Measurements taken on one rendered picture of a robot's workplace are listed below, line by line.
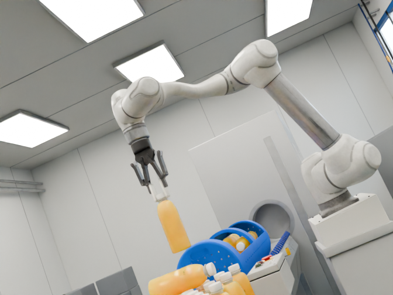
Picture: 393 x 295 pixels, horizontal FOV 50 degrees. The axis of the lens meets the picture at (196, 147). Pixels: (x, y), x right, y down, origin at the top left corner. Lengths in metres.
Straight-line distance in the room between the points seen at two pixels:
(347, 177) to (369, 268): 0.40
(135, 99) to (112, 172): 5.90
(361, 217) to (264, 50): 0.82
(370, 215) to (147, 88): 1.09
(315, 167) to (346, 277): 0.49
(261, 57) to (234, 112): 5.29
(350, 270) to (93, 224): 5.91
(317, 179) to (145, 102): 0.90
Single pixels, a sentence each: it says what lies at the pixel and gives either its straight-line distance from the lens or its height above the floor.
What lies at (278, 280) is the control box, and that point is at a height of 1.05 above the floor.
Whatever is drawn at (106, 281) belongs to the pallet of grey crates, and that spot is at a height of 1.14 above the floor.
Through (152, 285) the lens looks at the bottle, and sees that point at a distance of 1.41.
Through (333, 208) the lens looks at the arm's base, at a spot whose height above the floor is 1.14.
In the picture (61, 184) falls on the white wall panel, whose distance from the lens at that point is 7.70.
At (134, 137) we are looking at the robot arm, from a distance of 1.57.
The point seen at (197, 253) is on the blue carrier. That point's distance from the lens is 1.75.
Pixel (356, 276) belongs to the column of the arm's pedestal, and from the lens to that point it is 1.96.
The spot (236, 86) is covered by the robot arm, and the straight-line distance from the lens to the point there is 1.87.
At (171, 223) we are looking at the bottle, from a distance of 1.52.
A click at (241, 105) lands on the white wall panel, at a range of 7.01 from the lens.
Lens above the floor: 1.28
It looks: 10 degrees up
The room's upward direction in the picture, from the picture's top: 23 degrees counter-clockwise
